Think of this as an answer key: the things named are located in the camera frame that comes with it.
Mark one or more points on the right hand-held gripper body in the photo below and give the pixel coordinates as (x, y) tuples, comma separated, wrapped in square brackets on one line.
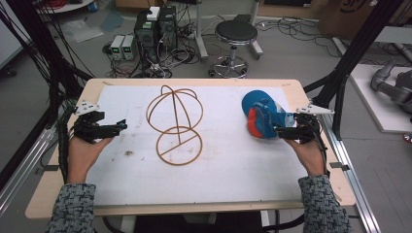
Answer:
[(307, 124)]

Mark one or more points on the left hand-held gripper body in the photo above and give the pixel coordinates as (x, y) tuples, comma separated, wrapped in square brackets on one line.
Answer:
[(86, 127)]

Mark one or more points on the person's left hand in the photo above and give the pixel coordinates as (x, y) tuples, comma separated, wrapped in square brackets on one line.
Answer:
[(81, 154)]

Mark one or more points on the person's right hand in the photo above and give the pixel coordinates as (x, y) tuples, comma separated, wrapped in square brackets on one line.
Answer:
[(307, 157)]

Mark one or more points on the grey bench power supply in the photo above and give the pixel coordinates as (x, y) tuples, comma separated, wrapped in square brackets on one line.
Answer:
[(129, 48), (117, 47)]

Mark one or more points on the white floor board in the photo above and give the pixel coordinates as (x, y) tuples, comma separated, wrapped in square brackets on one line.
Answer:
[(382, 106)]

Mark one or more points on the white table mat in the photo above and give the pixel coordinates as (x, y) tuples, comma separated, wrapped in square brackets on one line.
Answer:
[(210, 181)]

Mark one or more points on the black computer tower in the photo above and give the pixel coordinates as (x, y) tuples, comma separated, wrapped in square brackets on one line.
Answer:
[(146, 32), (167, 27)]

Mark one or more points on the black round stool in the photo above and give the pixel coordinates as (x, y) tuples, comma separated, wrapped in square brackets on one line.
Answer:
[(235, 32)]

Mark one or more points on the cardboard box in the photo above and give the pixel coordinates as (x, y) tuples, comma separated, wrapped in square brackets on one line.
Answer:
[(353, 16)]

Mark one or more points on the aluminium rail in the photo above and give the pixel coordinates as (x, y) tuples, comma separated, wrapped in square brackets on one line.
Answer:
[(22, 165), (351, 181)]

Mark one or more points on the black metal frame post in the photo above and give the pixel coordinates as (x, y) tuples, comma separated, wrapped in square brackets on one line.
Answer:
[(48, 48), (356, 51)]

